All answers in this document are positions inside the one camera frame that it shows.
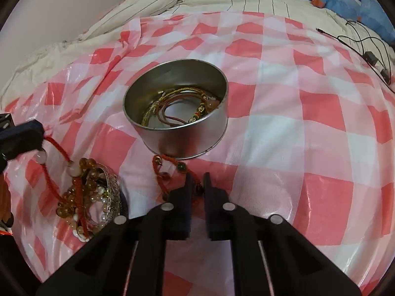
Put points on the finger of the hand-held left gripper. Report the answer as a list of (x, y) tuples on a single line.
[(24, 138)]

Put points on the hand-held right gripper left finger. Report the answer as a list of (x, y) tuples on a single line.
[(182, 215)]

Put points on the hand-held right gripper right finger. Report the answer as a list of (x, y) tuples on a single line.
[(214, 219)]

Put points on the pearl jewellery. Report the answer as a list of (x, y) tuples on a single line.
[(112, 191)]

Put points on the round metal tin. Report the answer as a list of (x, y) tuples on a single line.
[(185, 141)]

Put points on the orange garment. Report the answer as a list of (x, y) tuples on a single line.
[(3, 194)]

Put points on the red checkered plastic tablecloth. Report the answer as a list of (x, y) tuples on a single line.
[(277, 129)]

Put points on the white striped quilt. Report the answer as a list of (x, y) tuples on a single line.
[(148, 3)]

